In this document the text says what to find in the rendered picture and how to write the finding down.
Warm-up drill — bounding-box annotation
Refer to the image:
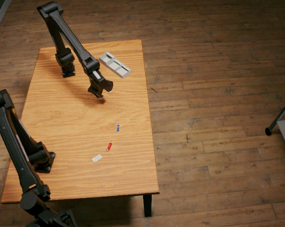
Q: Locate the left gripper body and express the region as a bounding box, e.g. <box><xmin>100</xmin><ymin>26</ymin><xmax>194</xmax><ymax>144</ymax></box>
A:
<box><xmin>88</xmin><ymin>82</ymin><xmax>102</xmax><ymax>94</ymax></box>

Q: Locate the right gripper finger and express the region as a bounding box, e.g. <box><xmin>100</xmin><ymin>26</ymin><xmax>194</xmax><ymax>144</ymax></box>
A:
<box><xmin>53</xmin><ymin>209</ymin><xmax>78</xmax><ymax>227</ymax></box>

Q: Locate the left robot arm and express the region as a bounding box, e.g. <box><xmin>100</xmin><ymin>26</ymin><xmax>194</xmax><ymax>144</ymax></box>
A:
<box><xmin>37</xmin><ymin>1</ymin><xmax>113</xmax><ymax>92</ymax></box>

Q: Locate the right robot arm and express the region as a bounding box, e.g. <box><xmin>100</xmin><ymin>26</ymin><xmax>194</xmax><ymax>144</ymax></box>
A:
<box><xmin>0</xmin><ymin>89</ymin><xmax>55</xmax><ymax>227</ymax></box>

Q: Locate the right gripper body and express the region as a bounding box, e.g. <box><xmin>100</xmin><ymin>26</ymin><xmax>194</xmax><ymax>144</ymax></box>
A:
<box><xmin>46</xmin><ymin>208</ymin><xmax>69</xmax><ymax>227</ymax></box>

